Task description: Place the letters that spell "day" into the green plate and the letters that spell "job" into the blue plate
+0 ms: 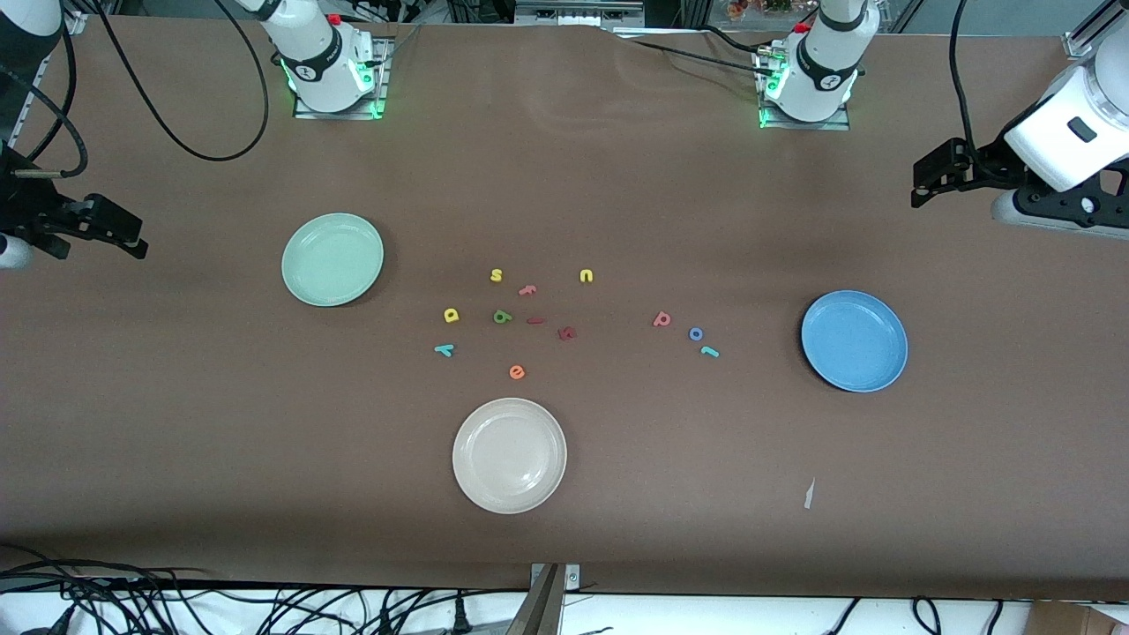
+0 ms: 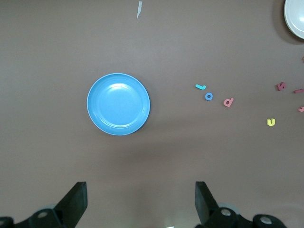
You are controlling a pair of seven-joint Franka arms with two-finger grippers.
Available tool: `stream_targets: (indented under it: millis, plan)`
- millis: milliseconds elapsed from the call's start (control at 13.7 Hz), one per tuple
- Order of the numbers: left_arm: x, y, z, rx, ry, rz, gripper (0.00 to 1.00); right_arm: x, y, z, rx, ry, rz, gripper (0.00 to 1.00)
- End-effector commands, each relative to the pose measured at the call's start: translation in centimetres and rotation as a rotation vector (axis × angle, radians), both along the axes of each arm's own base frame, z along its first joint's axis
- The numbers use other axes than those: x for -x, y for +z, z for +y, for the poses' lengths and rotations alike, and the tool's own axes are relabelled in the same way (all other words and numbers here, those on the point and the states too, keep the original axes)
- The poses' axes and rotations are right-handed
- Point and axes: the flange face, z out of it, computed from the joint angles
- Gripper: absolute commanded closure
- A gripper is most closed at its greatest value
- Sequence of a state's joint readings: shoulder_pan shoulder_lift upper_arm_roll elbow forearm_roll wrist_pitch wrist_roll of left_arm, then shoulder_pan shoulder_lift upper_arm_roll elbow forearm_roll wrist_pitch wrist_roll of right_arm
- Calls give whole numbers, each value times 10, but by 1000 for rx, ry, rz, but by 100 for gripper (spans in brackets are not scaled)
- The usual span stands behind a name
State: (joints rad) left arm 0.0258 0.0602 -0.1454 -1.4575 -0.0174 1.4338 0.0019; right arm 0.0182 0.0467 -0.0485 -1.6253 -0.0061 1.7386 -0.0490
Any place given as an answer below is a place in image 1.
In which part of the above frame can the cream plate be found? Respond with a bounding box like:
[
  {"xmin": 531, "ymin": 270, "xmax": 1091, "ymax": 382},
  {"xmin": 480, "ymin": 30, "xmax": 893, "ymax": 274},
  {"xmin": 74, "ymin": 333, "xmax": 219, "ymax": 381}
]
[{"xmin": 452, "ymin": 398, "xmax": 568, "ymax": 515}]

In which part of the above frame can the black table cable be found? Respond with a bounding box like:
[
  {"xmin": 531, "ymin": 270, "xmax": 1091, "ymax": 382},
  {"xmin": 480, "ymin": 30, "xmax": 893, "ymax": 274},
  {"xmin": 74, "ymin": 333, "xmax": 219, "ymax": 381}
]
[
  {"xmin": 701, "ymin": 25, "xmax": 773, "ymax": 54},
  {"xmin": 617, "ymin": 37, "xmax": 781, "ymax": 78}
]

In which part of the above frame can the aluminium table side rail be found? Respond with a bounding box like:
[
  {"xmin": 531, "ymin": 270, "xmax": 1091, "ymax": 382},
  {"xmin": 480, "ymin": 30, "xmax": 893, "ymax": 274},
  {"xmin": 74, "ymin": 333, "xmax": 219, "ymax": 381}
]
[{"xmin": 16, "ymin": 79, "xmax": 47, "ymax": 146}]

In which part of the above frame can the brown cardboard box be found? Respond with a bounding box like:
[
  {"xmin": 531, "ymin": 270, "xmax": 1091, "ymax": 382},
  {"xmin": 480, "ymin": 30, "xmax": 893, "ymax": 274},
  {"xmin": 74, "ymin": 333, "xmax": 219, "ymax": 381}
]
[{"xmin": 1028, "ymin": 601, "xmax": 1129, "ymax": 635}]

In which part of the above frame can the green plate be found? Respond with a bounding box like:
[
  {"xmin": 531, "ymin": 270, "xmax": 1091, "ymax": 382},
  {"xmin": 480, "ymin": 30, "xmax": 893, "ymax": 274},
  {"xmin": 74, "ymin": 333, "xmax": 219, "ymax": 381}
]
[{"xmin": 281, "ymin": 213, "xmax": 385, "ymax": 308}]

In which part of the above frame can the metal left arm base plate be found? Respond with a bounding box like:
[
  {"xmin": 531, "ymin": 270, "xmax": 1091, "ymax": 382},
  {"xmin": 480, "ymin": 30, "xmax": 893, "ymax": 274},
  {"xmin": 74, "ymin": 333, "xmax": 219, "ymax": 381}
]
[{"xmin": 756, "ymin": 49, "xmax": 852, "ymax": 131}]

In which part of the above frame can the grey table support strut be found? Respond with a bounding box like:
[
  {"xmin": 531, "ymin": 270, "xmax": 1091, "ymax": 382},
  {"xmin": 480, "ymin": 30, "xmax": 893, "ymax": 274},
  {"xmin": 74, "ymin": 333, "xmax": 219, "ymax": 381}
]
[{"xmin": 505, "ymin": 564, "xmax": 565, "ymax": 635}]

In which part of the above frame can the silver metal box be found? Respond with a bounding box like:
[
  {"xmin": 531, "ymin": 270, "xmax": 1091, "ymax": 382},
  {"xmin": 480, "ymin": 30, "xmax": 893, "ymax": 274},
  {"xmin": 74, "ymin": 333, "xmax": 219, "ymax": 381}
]
[{"xmin": 514, "ymin": 0, "xmax": 647, "ymax": 27}]

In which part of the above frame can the aluminium frame profile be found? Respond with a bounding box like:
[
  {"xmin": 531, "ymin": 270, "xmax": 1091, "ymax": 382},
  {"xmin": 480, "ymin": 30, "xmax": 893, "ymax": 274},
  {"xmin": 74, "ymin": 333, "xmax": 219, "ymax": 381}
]
[{"xmin": 1063, "ymin": 0, "xmax": 1114, "ymax": 61}]

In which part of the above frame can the blue plate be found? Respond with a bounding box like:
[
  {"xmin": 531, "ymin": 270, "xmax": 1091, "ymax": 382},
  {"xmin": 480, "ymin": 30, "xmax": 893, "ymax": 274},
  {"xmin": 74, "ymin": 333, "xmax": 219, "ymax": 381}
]
[{"xmin": 801, "ymin": 290, "xmax": 909, "ymax": 393}]

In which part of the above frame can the black floor cable tangle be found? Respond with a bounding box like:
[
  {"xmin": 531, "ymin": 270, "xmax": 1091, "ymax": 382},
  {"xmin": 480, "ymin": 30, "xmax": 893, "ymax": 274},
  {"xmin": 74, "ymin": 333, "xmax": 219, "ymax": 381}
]
[{"xmin": 0, "ymin": 545, "xmax": 530, "ymax": 635}]

